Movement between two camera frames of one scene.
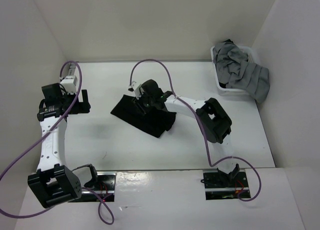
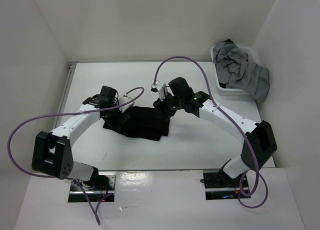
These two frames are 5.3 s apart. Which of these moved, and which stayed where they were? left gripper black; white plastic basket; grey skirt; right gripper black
Moved: right gripper black; left gripper black
Stayed: white plastic basket; grey skirt
